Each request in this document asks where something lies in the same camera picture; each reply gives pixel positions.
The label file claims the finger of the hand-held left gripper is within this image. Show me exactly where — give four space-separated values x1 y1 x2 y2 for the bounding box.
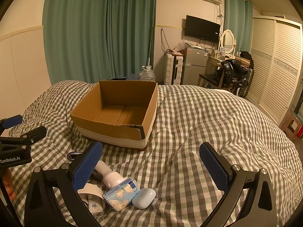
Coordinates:
0 126 47 150
0 115 23 136

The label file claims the grey white checkered blanket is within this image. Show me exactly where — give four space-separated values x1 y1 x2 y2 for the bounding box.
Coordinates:
9 80 303 227

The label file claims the person's left hand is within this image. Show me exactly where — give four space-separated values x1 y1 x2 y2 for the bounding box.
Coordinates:
3 170 16 200

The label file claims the small plastic stool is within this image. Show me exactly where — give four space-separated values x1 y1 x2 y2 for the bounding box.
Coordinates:
283 113 303 141

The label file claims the white dressing table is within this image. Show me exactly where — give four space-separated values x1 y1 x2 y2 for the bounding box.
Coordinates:
205 55 229 75

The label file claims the white oval mirror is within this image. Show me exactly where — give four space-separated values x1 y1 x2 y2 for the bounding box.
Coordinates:
220 29 237 55

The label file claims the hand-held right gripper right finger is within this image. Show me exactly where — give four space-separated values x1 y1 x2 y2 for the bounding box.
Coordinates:
199 142 277 227

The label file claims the light blue earbuds case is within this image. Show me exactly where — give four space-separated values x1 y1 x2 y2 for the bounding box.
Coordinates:
132 187 157 209

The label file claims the white upright pole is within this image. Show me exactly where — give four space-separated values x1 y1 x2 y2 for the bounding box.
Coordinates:
147 35 152 68

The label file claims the black bag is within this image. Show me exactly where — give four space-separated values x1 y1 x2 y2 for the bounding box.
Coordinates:
239 51 254 69

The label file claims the wooden chair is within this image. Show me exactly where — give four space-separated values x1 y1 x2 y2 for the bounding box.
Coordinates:
198 63 233 92

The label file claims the white louvered wardrobe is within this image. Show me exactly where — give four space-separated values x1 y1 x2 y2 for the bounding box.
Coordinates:
246 16 303 126

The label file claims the narrow green curtain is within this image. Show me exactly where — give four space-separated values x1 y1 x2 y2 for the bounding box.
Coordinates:
224 0 253 58

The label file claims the white suitcase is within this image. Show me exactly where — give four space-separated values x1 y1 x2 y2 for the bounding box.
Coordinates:
164 53 184 85

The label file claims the large clear water bottle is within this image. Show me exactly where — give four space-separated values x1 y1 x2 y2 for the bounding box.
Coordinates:
138 66 156 81

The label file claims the brown cardboard box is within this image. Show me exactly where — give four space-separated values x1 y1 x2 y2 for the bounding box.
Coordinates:
70 80 158 151

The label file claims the hanging wall cable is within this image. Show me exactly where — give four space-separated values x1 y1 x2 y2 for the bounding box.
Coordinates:
160 28 171 52

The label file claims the wide green curtain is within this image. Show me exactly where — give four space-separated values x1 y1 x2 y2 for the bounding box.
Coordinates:
43 0 157 84

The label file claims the small silver fridge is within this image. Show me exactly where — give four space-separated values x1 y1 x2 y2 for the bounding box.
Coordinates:
182 47 210 86

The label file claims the white plastic bottle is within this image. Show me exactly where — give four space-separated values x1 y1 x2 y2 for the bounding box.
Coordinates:
95 160 128 190

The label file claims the clutter pile with plastic bag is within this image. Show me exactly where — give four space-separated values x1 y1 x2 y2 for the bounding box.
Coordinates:
166 40 191 54

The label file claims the black wall television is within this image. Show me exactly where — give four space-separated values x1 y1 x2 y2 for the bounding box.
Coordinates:
185 15 220 44

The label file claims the blue tissue packet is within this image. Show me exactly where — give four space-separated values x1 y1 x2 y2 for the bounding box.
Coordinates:
102 177 138 211

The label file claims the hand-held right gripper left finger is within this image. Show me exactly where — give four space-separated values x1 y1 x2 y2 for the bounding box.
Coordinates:
24 140 103 227

